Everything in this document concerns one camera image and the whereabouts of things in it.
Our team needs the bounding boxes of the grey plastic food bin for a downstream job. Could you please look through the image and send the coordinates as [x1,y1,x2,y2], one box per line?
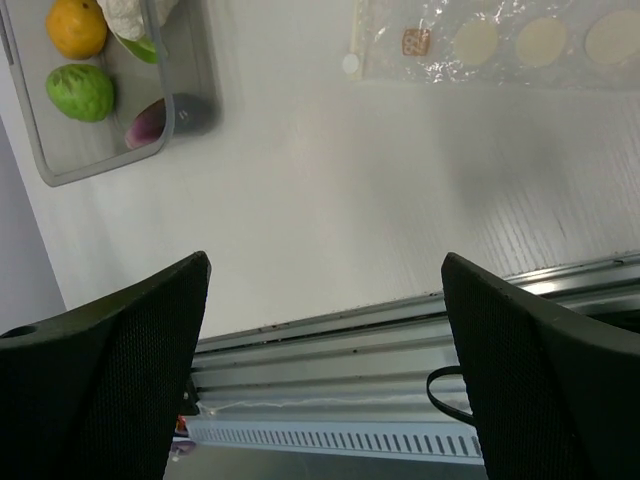
[1,1,220,187]

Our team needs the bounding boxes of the orange fruit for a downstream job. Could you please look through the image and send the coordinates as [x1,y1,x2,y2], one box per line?
[45,0,108,60]

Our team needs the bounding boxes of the clear dotted zip bag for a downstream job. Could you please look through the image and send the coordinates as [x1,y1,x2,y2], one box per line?
[342,0,639,92]

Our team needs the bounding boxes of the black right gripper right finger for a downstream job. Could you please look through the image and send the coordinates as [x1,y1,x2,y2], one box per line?
[441,253,639,479]

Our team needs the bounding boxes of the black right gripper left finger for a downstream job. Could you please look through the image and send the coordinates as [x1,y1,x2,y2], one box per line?
[1,252,209,479]

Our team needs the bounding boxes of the purple eggplant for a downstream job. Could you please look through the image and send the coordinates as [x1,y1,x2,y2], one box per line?
[124,92,220,151]

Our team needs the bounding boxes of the aluminium mounting rail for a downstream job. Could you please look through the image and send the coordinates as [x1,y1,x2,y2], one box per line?
[187,252,640,416]

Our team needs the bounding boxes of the black cable loop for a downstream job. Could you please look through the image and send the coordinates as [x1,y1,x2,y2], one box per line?
[425,365,474,425]

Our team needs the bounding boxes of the white slotted cable duct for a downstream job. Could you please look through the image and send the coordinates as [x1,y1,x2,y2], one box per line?
[186,417,484,465]

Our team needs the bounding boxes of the green custard apple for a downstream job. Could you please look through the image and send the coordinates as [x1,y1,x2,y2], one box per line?
[45,63,115,123]

